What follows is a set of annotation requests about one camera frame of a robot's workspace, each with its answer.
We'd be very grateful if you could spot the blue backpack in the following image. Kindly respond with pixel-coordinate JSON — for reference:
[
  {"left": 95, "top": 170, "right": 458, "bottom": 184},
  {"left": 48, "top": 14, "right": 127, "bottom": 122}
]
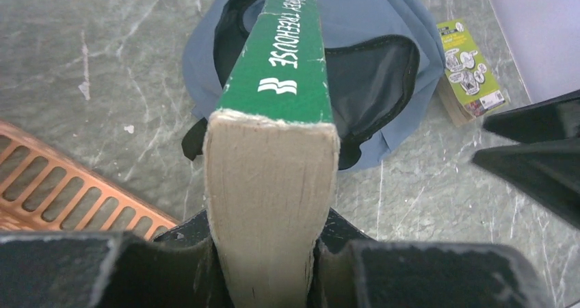
[{"left": 181, "top": 0, "right": 445, "bottom": 171}]

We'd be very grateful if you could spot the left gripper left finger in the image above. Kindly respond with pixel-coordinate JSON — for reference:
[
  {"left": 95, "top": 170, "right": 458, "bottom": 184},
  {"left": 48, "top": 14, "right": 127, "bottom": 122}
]
[{"left": 1, "top": 212, "right": 232, "bottom": 307}]

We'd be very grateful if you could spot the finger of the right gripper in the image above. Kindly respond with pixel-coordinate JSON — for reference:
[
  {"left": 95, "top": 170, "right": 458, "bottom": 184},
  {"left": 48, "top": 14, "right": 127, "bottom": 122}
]
[
  {"left": 483, "top": 90, "right": 579, "bottom": 144},
  {"left": 471, "top": 138, "right": 579, "bottom": 229}
]

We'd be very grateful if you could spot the green treehouse paperback book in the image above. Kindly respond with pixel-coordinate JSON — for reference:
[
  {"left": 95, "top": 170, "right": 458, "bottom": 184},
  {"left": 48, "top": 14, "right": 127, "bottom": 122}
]
[{"left": 204, "top": 0, "right": 340, "bottom": 307}]

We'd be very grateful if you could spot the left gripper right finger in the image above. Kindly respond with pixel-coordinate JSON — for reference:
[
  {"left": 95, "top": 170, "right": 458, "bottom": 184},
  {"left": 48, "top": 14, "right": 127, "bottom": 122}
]
[{"left": 310, "top": 210, "right": 553, "bottom": 307}]

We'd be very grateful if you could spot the orange plastic desk organizer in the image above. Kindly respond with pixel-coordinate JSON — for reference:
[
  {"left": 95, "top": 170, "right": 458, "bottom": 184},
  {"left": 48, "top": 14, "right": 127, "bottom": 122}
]
[{"left": 1, "top": 121, "right": 177, "bottom": 240}]

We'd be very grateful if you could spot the lime green paperback book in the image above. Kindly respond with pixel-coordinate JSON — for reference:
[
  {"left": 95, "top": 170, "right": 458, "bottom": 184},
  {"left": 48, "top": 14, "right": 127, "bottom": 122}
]
[{"left": 436, "top": 19, "right": 508, "bottom": 127}]

